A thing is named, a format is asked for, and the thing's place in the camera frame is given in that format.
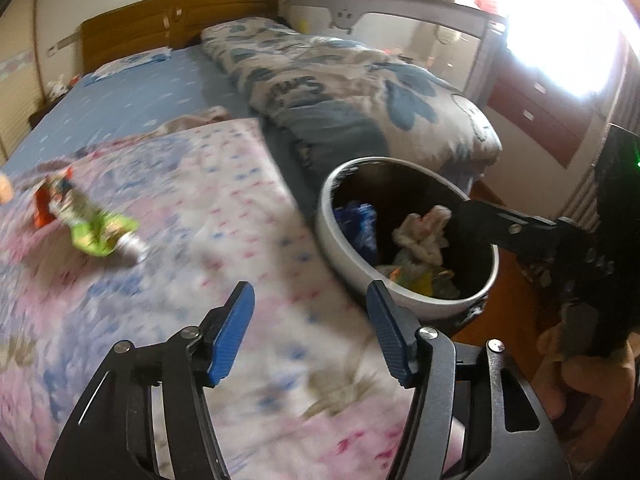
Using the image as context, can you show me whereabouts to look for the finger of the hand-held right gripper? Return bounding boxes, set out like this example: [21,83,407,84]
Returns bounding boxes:
[450,199,571,263]

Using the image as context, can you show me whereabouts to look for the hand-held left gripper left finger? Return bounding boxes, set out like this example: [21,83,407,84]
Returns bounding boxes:
[44,281,256,480]

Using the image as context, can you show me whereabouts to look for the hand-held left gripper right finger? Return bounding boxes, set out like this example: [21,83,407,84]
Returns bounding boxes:
[365,280,573,480]

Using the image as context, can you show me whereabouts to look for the white trash bin black liner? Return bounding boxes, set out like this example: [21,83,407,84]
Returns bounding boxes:
[316,156,501,326]

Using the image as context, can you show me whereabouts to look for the white tissue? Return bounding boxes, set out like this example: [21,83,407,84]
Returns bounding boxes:
[392,205,453,266]

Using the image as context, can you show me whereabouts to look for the person's right hand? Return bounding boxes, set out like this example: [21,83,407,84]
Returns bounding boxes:
[531,324,640,466]

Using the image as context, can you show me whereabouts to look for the yellow green wrapper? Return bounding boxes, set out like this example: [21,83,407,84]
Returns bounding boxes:
[377,260,461,301]

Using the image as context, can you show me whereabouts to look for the white radiator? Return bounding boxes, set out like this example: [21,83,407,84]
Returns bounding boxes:
[562,160,608,233]

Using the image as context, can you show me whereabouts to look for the blue snack packet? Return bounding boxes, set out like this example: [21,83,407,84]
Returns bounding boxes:
[334,201,378,256]

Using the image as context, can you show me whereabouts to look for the pink floral blanket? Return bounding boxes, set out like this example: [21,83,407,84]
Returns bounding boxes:
[0,117,466,480]

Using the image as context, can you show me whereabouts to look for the reddish wooden dresser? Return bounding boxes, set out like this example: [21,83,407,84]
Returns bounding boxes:
[487,45,616,168]

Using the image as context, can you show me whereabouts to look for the silver foil wrapper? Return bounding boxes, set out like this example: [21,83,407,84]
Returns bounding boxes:
[117,237,151,263]

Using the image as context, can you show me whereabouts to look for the green snack packet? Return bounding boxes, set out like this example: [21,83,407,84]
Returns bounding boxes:
[70,212,138,256]

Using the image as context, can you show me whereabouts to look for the heart print quilt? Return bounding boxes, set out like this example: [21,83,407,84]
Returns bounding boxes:
[200,16,503,201]

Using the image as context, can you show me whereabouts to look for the pink crumpled cloth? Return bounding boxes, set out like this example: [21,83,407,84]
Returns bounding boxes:
[150,106,228,133]

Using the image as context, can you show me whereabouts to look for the red orange packet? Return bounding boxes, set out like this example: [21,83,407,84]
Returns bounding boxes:
[34,167,76,226]

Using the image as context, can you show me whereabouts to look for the bed with blue sheet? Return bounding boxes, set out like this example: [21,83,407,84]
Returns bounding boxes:
[0,45,281,181]

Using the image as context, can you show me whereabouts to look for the blue white pillow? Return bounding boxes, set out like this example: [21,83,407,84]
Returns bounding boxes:
[90,46,173,81]

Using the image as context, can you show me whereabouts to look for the wooden headboard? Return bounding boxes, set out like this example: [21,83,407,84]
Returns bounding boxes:
[80,0,281,73]

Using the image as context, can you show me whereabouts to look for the cream sliding wardrobe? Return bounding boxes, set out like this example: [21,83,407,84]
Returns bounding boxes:
[0,45,41,161]

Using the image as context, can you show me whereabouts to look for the grey bed guard rail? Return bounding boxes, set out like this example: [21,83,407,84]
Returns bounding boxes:
[280,0,511,106]

